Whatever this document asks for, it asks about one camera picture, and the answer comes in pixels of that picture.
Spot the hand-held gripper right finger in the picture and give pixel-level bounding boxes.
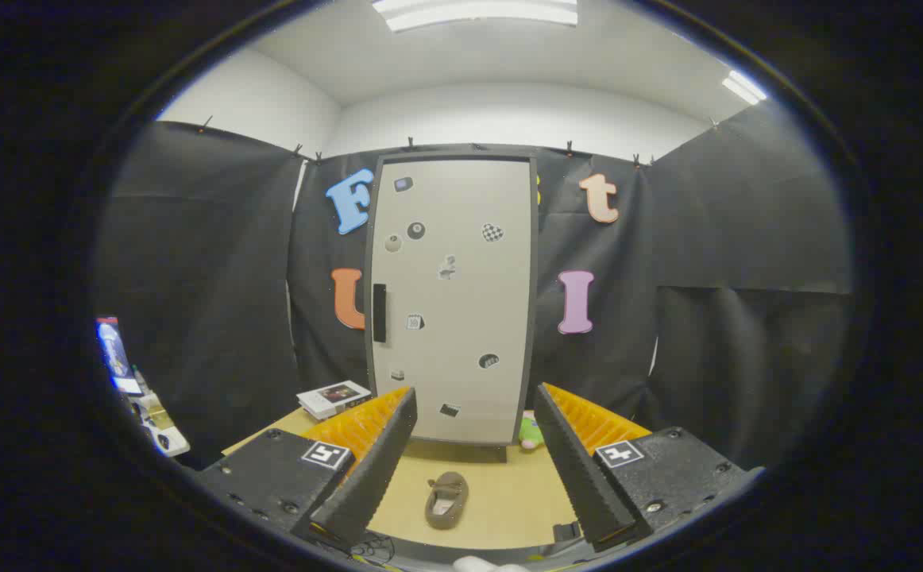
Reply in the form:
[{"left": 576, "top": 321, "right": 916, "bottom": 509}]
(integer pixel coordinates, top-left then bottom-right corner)
[{"left": 533, "top": 383, "right": 748, "bottom": 553}]

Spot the green and pink plush toy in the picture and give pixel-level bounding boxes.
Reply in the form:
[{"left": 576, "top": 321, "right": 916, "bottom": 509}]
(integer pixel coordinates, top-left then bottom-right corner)
[{"left": 519, "top": 412, "right": 546, "bottom": 452}]

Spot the black backdrop cloth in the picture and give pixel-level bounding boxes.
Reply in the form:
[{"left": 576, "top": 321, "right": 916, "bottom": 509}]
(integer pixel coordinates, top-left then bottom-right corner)
[{"left": 96, "top": 103, "right": 855, "bottom": 470}]

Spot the small ceiling light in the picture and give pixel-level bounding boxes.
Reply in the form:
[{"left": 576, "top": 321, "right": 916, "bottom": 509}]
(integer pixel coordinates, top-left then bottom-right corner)
[{"left": 721, "top": 70, "right": 768, "bottom": 106}]

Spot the dark grey shoe cabinet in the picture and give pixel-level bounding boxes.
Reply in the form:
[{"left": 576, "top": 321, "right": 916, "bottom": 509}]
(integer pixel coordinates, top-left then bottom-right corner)
[{"left": 364, "top": 153, "right": 540, "bottom": 463}]

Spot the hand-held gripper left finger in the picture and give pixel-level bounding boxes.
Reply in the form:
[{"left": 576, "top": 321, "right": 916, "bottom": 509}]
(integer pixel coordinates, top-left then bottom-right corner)
[{"left": 195, "top": 387, "right": 419, "bottom": 553}]

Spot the long ceiling light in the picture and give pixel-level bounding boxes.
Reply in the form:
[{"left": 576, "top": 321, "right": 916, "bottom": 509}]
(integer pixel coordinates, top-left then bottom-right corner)
[{"left": 372, "top": 0, "right": 579, "bottom": 33}]

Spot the small white box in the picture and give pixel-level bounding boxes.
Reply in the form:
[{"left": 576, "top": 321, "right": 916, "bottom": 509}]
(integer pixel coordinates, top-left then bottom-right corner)
[{"left": 132, "top": 393, "right": 191, "bottom": 458}]

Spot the brown fuzzy shoe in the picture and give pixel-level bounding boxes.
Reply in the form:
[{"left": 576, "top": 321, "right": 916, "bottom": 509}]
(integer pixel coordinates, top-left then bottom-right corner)
[{"left": 424, "top": 471, "right": 469, "bottom": 531}]

